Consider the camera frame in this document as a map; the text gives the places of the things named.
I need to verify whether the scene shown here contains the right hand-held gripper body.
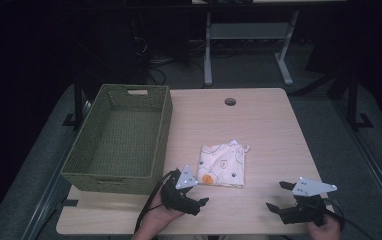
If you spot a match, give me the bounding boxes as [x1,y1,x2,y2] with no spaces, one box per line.
[278,176,339,226]

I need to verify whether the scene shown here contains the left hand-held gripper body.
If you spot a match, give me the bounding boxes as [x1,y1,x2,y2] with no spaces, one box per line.
[160,164,202,216]

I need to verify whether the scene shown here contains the white printed cloth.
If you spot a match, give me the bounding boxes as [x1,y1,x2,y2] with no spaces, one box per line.
[196,139,251,189]

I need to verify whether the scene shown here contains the green woven basket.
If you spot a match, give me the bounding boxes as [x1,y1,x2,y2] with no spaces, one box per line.
[60,83,174,196]

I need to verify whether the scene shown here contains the person's left hand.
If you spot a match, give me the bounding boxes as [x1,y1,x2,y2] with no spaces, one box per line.
[132,191,185,240]

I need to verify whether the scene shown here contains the person's right hand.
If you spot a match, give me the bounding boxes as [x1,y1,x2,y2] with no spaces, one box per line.
[306,214,343,240]

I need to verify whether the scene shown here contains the black metal stand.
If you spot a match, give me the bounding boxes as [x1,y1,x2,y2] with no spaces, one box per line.
[343,69,375,132]
[61,63,93,130]

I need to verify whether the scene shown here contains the left hand-held gripper cable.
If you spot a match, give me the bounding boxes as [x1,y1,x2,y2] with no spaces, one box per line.
[133,170,177,234]

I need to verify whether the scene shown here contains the hand-held gripper cable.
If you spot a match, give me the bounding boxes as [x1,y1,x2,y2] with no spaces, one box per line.
[323,198,378,240]
[133,170,177,234]

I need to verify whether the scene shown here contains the right hand-held gripper cable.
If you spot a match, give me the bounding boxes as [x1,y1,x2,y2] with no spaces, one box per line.
[323,198,378,240]

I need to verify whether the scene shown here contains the metal floor rail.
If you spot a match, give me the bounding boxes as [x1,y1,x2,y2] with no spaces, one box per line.
[332,99,382,231]
[20,99,93,240]

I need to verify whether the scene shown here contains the bundle of floor cables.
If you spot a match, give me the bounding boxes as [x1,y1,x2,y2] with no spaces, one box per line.
[130,34,207,86]

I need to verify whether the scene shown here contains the white metal desk frame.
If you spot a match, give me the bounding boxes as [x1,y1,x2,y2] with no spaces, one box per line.
[203,9,301,88]

